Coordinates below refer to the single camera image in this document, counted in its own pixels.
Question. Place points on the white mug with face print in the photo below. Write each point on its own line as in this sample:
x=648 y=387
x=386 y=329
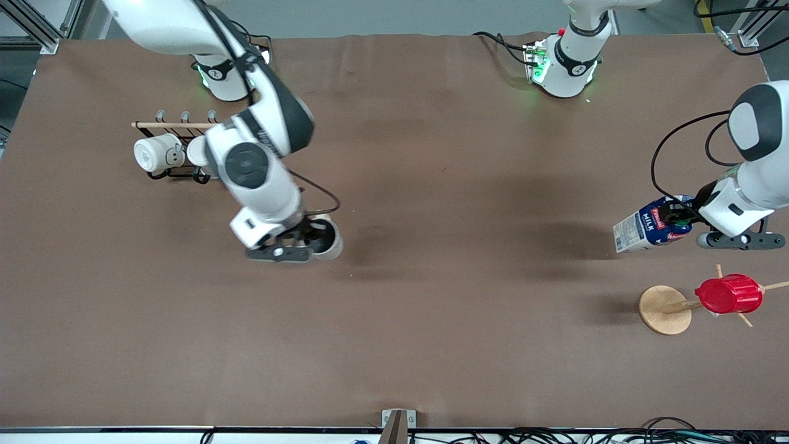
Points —
x=151 y=154

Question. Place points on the grey metal bracket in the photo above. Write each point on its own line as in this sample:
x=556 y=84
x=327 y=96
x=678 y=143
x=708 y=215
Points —
x=387 y=418

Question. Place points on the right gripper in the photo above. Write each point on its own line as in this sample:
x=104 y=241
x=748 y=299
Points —
x=310 y=232

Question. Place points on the wooden rack rod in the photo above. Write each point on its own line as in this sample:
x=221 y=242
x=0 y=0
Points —
x=172 y=125

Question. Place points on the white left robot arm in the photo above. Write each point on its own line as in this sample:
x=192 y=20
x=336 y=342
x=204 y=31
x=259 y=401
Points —
x=567 y=68

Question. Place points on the blue white milk carton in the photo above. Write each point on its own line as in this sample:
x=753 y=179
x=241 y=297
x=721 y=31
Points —
x=641 y=231

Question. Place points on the white mug with dark interior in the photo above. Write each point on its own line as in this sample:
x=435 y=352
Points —
x=336 y=250

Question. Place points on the wooden peg cup stand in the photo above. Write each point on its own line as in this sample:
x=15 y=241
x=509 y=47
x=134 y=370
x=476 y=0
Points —
x=662 y=311

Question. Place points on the brown wooden post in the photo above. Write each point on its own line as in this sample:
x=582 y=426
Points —
x=394 y=433

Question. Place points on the aluminium frame profile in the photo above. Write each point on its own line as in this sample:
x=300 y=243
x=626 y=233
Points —
x=755 y=28
x=37 y=28

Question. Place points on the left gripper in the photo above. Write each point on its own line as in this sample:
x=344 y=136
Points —
x=695 y=210

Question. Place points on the red plastic cup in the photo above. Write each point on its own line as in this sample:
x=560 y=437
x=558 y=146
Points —
x=730 y=294

